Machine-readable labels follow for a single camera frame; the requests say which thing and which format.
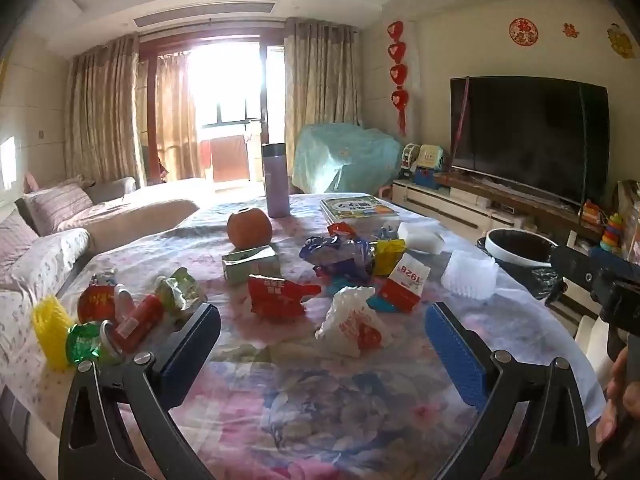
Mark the orange red snack bag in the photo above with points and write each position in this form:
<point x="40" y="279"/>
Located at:
<point x="275" y="295"/>

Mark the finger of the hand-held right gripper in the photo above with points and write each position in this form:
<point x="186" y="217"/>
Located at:
<point x="570" y="262"/>

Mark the sheer beige curtain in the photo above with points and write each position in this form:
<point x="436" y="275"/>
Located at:
<point x="175" y="110"/>

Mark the red hanging heart decoration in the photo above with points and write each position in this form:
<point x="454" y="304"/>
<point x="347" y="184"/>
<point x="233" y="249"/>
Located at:
<point x="397" y="75"/>

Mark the teal cloth covered furniture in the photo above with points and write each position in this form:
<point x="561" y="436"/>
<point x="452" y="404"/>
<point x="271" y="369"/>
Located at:
<point x="345" y="155"/>

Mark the red round packet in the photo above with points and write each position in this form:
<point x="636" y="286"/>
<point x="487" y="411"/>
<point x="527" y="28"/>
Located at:
<point x="95" y="304"/>

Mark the green white crumpled wrapper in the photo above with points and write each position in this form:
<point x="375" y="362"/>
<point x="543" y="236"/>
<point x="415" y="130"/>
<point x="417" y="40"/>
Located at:
<point x="180" y="287"/>

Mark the yellow green toy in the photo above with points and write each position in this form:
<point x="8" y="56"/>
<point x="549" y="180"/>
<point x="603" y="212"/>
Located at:
<point x="432" y="157"/>

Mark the grey cushion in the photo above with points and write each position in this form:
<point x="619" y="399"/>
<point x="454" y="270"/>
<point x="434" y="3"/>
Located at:
<point x="110" y="190"/>

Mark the person's right hand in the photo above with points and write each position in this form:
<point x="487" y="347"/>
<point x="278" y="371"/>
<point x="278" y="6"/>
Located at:
<point x="622" y="390"/>

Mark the rainbow stacking rings toy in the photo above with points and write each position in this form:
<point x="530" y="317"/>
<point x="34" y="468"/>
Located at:
<point x="612" y="232"/>

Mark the red white paper packet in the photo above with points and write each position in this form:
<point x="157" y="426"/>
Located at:
<point x="405" y="280"/>

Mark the stack of picture books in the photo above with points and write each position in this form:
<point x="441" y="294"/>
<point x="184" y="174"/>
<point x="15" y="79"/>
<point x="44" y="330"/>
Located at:
<point x="357" y="208"/>

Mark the red round wall sticker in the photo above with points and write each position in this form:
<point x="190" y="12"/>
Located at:
<point x="523" y="31"/>

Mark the hanging orange towel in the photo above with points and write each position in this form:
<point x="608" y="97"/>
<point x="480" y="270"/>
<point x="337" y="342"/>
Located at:
<point x="227" y="157"/>

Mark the pink striped pillow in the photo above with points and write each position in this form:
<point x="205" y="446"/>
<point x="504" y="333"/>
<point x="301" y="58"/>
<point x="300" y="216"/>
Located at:
<point x="60" y="207"/>

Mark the blue toy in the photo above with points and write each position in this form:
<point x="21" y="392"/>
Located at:
<point x="426" y="178"/>

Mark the purple thermos bottle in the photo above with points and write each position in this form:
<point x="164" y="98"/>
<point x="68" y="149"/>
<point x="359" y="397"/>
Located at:
<point x="275" y="185"/>

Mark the yellow foam fruit net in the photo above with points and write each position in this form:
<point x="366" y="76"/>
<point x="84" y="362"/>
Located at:
<point x="50" y="332"/>

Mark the white red toy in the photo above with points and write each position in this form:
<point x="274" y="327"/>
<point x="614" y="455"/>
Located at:
<point x="409" y="156"/>

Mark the red can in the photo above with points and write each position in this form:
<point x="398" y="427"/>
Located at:
<point x="140" y="322"/>

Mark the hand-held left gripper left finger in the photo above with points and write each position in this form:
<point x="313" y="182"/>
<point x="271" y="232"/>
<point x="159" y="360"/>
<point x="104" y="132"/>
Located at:
<point x="192" y="340"/>

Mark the beige bag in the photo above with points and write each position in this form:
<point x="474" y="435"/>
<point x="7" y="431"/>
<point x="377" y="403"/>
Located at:
<point x="630" y="220"/>

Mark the small teal packet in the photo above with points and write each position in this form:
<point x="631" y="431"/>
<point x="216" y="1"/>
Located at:
<point x="380" y="304"/>

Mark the green foil wrapper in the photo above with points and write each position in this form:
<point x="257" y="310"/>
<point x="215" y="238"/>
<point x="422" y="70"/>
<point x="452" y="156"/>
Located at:
<point x="82" y="342"/>

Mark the white foam fruit net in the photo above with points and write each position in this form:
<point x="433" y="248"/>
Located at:
<point x="470" y="275"/>

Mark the white wooden television cabinet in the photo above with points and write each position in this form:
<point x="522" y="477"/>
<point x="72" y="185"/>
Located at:
<point x="450" y="205"/>

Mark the white foam block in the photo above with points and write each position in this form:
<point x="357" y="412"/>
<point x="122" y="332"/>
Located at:
<point x="420" y="237"/>

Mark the large blue crumpled wrapper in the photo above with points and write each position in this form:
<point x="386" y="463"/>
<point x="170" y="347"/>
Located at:
<point x="335" y="257"/>

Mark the round white rimmed bin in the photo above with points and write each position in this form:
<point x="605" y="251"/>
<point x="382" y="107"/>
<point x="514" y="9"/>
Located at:
<point x="520" y="247"/>

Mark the white floral pillow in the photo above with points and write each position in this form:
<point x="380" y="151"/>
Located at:
<point x="50" y="260"/>

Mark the gold wall sticker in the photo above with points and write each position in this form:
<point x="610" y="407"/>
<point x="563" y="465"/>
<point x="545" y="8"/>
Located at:
<point x="621" y="40"/>

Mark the black flat television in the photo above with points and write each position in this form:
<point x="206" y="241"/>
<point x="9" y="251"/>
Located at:
<point x="525" y="135"/>

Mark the beige patterned curtain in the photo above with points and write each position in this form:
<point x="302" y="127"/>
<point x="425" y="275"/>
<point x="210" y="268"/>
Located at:
<point x="102" y="110"/>
<point x="320" y="85"/>

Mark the small red wall sticker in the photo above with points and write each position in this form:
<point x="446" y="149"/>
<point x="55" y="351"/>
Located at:
<point x="571" y="30"/>

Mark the pink thin stick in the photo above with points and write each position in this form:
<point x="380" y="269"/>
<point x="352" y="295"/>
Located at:
<point x="462" y="115"/>

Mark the cloth covered sofa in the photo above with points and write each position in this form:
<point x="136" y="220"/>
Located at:
<point x="140" y="215"/>

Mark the white red printed plastic bag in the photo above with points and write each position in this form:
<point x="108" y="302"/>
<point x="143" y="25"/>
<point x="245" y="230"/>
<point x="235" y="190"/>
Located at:
<point x="350" y="322"/>

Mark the orange red toy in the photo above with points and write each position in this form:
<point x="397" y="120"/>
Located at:
<point x="591" y="212"/>

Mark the orange fruit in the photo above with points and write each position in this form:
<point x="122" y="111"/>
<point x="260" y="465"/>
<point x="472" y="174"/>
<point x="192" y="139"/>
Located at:
<point x="250" y="227"/>

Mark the small green carton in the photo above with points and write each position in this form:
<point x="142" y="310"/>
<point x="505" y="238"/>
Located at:
<point x="250" y="265"/>

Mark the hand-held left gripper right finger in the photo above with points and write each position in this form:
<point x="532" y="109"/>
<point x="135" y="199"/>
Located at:
<point x="452" y="355"/>

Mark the small red foil wrapper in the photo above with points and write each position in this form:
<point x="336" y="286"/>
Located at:
<point x="341" y="230"/>

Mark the yellow snack packet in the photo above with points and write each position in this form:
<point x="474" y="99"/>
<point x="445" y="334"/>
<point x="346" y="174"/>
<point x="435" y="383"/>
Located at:
<point x="389" y="257"/>

